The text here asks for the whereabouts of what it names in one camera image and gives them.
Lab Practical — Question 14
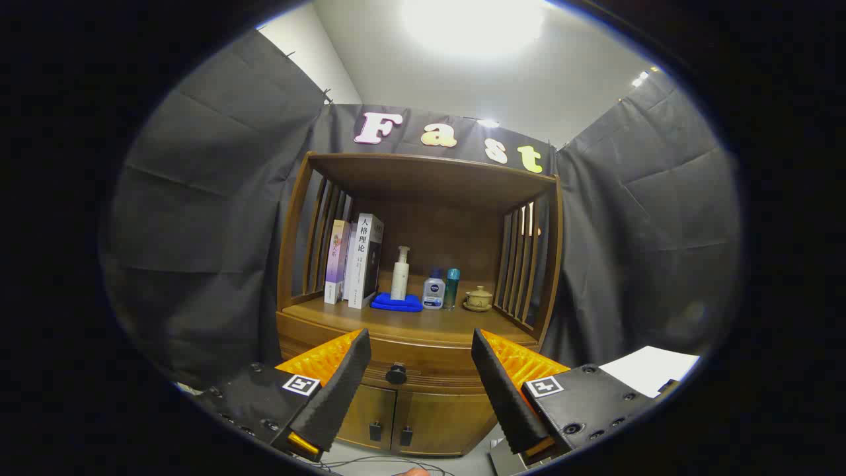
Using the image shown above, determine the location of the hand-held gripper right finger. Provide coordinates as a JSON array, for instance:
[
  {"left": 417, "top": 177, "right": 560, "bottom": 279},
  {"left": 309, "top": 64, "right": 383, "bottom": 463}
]
[{"left": 471, "top": 328, "right": 680, "bottom": 465}]

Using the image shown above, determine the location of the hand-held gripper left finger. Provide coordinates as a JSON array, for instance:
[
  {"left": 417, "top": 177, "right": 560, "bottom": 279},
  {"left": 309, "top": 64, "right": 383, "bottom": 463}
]
[{"left": 195, "top": 329, "right": 372, "bottom": 462}]

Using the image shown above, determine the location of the wooden drawer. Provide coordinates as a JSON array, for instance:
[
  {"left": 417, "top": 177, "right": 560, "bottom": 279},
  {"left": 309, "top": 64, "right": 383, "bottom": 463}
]
[{"left": 278, "top": 316, "right": 539, "bottom": 396}]

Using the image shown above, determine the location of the wooden cabinet door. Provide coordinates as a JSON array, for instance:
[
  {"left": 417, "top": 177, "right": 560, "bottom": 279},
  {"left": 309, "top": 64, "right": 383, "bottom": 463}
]
[
  {"left": 337, "top": 383, "right": 399, "bottom": 452},
  {"left": 393, "top": 387, "right": 498, "bottom": 457}
]

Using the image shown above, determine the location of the brown wooden cabinet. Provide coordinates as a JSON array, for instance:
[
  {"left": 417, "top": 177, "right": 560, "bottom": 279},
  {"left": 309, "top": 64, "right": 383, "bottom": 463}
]
[{"left": 276, "top": 151, "right": 562, "bottom": 458}]

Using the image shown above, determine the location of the grey plastic case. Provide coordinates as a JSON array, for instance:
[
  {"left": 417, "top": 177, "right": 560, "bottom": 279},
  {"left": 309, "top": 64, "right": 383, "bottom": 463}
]
[{"left": 488, "top": 436, "right": 529, "bottom": 476}]

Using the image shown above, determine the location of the blue folded cloth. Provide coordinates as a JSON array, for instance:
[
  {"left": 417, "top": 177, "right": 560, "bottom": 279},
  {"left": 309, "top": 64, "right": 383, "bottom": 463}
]
[{"left": 370, "top": 292, "right": 424, "bottom": 313}]

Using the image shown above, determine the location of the white bottle with blue cap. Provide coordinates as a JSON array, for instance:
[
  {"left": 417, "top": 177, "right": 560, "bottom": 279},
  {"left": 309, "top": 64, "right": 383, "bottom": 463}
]
[{"left": 422, "top": 268, "right": 446, "bottom": 310}]

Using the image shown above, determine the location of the white pump bottle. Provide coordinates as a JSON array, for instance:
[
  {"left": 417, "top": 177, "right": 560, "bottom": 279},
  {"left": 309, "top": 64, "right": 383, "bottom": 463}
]
[{"left": 391, "top": 246, "right": 411, "bottom": 301}]

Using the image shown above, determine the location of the purple book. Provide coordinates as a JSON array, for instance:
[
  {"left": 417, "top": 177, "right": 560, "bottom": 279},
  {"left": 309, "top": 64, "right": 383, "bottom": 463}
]
[{"left": 324, "top": 219, "right": 352, "bottom": 305}]

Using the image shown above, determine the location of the thin white book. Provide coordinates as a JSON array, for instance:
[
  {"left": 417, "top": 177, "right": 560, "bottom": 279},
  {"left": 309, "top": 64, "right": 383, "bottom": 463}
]
[{"left": 342, "top": 222, "right": 359, "bottom": 301}]

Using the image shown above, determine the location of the thick white and black book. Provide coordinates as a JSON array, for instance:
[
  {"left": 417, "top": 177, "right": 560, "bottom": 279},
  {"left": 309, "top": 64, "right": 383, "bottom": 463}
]
[{"left": 348, "top": 213, "right": 385, "bottom": 310}]

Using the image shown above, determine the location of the white sheet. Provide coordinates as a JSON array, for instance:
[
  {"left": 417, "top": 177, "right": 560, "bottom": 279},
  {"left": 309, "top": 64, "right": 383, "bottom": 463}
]
[{"left": 598, "top": 345, "right": 700, "bottom": 399}]

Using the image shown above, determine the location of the black backdrop cloth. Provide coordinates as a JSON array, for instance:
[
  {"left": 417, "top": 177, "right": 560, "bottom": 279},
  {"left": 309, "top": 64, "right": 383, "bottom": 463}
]
[{"left": 99, "top": 26, "right": 744, "bottom": 391}]

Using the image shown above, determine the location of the black floor cable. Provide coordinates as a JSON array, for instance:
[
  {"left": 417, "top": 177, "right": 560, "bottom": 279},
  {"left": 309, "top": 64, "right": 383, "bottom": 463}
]
[{"left": 311, "top": 455, "right": 457, "bottom": 476}]

